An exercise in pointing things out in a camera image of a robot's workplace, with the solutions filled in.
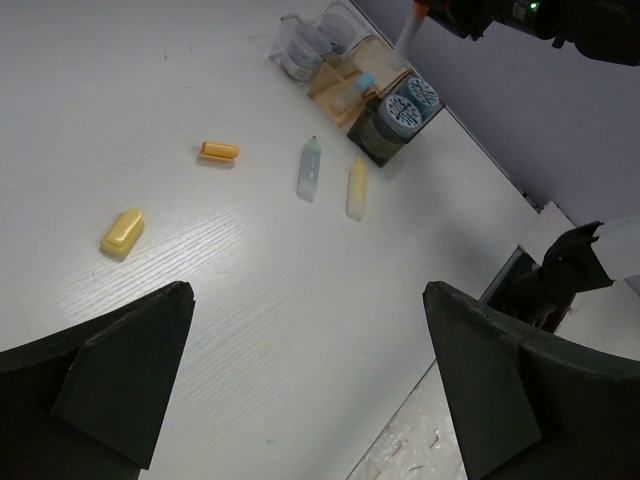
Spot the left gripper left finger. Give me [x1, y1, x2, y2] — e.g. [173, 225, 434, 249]
[1, 281, 195, 479]

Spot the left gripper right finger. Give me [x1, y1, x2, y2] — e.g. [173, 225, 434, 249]
[423, 281, 639, 479]

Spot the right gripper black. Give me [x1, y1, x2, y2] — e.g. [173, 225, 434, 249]
[424, 0, 540, 40]

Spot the red-orange highlighter marker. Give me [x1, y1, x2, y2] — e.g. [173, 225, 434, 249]
[390, 1, 429, 70]

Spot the blue patterned tape roll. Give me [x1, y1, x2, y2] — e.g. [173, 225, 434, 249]
[404, 76, 441, 119]

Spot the blue highlighter marker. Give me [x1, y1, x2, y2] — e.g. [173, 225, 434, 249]
[342, 72, 375, 102]

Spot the green highlighter marker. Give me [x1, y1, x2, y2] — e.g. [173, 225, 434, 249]
[297, 136, 321, 202]

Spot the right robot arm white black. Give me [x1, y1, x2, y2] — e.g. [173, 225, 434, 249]
[423, 0, 639, 67]

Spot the three-compartment desk organizer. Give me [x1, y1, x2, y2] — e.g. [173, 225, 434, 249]
[270, 1, 444, 167]

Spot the yellow marker cap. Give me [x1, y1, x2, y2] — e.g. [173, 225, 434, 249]
[100, 208, 145, 260]

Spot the yellow highlighter marker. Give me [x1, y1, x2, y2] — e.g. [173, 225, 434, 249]
[346, 157, 367, 221]

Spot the light orange marker cap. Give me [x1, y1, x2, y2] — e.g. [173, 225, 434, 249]
[198, 141, 239, 163]

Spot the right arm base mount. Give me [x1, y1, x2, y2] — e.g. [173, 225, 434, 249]
[481, 216, 639, 333]

